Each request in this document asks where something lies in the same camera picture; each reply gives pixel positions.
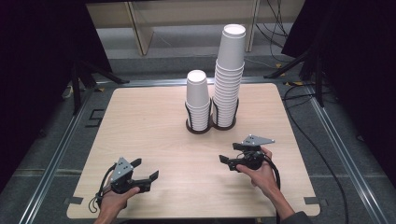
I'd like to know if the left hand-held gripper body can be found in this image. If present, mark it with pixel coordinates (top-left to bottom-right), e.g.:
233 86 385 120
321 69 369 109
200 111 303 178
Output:
108 157 152 195

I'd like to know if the hand-held gripper cable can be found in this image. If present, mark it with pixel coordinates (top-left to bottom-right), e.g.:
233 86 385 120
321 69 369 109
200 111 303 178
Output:
88 162 118 215
263 154 282 224

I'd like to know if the left hand-held gripper cable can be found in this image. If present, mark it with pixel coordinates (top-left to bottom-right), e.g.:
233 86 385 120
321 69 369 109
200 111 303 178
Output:
88 162 118 215

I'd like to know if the bundle of hanging cables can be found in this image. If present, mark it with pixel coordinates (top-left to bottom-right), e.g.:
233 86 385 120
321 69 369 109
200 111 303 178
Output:
254 0 290 49

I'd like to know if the person's left hand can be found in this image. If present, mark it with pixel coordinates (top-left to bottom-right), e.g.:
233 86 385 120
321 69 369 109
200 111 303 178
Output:
98 186 141 217

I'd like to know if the right hand-held gripper cable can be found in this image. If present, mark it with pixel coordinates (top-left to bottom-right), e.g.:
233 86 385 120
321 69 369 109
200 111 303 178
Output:
263 154 282 224

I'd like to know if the black metal stand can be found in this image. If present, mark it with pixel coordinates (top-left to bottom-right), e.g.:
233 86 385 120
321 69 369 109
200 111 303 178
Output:
70 59 131 116
263 46 325 108

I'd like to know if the tall stack of paper cups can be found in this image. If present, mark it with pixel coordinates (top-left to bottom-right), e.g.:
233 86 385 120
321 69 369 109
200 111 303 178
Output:
211 23 247 129

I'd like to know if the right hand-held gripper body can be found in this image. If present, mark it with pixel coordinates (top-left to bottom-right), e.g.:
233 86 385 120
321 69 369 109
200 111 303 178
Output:
235 134 276 172

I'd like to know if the black floor cable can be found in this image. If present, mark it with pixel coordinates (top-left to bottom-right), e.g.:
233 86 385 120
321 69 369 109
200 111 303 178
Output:
281 83 350 224

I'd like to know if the dark curtain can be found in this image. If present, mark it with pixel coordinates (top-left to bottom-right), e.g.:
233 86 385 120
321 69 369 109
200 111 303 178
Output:
280 0 396 183
0 0 114 194

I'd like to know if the black double cup holder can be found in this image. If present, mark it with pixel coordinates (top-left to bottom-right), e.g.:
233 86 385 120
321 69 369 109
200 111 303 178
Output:
184 96 240 135

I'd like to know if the aluminium floor rail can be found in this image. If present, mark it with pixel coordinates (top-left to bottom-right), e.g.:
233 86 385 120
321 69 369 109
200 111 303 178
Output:
18 88 98 224
94 76 302 89
304 85 390 224

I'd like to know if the person's right hand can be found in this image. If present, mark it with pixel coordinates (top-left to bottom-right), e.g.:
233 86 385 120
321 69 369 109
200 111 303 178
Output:
235 147 281 199

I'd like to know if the beige wooden shelf unit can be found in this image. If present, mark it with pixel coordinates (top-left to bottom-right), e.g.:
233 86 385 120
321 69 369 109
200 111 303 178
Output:
86 0 262 57

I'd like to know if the short stack of paper cups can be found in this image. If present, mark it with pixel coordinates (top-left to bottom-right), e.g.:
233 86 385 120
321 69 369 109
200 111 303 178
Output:
184 69 212 132

